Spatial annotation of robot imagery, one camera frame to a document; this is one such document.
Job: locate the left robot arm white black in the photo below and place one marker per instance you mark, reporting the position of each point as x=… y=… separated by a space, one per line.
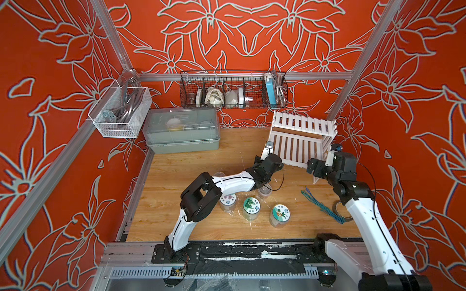
x=202 y=195

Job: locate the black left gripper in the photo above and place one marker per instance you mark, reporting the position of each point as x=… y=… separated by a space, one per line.
x=257 y=160

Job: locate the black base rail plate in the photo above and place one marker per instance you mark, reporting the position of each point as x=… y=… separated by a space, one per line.
x=301 y=251

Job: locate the seed jar radish lid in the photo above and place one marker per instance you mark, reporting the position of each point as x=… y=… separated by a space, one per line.
x=279 y=215

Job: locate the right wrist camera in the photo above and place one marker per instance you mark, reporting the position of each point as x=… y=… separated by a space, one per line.
x=331 y=153

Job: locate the light blue box in basket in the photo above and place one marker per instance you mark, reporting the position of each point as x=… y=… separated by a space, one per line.
x=270 y=88

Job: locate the clear plastic wall basket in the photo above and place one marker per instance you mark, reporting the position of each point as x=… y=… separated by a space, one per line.
x=122 y=111

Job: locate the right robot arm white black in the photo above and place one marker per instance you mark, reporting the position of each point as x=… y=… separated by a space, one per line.
x=388 y=270

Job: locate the seed jar pink flower lid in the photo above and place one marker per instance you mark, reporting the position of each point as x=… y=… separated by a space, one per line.
x=228 y=202

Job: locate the green plastic storage box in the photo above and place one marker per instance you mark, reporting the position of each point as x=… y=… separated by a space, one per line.
x=178 y=130

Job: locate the green cable tie bundle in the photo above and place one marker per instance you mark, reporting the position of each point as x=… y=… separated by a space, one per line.
x=307 y=194

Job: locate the white cloth bundle in basket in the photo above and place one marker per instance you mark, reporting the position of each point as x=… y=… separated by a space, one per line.
x=214 y=97

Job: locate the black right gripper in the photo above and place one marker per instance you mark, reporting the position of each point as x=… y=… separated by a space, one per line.
x=320 y=167

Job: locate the seed jar green tree lid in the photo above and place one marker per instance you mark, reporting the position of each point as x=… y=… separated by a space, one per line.
x=251 y=208

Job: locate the white slatted two-tier shelf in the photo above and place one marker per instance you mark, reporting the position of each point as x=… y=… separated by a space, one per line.
x=297 y=138

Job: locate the black wire wall basket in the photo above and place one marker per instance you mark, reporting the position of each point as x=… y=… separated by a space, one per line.
x=241 y=89

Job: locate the small clear cup back right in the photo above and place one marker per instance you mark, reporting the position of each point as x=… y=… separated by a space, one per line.
x=264 y=192

